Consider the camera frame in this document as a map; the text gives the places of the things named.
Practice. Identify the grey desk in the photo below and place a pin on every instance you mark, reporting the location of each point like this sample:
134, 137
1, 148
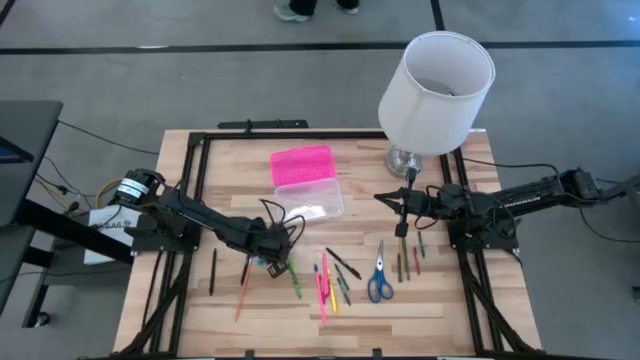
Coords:
30, 130

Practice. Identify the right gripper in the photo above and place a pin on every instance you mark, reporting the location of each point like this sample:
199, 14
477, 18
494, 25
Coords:
425, 202

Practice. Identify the pink pencil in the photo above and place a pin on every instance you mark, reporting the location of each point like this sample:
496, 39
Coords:
321, 307

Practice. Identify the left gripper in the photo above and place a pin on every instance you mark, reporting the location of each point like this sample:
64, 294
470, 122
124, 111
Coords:
270, 240

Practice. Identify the black scale pen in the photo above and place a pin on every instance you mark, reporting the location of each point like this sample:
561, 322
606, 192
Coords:
343, 263

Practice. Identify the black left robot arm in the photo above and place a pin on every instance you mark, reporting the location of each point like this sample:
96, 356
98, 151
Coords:
200, 215

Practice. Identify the slim black pen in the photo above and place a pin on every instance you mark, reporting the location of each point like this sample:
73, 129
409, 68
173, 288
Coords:
213, 272

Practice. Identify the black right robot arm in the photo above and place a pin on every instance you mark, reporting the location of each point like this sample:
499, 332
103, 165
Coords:
530, 195

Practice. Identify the white box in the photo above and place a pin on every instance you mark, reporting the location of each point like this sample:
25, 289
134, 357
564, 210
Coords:
100, 250

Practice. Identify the black stand leg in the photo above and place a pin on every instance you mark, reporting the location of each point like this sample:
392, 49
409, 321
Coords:
627, 186

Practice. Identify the person's shoe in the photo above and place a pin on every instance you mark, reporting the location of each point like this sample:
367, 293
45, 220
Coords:
290, 14
347, 7

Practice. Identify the person's leg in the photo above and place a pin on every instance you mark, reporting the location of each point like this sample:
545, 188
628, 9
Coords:
302, 6

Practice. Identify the pink highlighter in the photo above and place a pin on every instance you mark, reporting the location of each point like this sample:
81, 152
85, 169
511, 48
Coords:
325, 272

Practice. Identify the yellow highlighter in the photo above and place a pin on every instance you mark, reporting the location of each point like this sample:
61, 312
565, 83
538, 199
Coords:
333, 300

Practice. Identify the clear supply box pink lid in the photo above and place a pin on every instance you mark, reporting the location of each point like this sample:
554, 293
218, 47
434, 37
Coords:
302, 165

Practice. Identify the black bar device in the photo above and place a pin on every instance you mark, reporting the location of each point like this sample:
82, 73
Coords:
270, 124

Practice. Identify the grey pen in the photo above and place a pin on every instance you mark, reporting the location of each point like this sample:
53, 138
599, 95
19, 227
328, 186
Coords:
405, 265

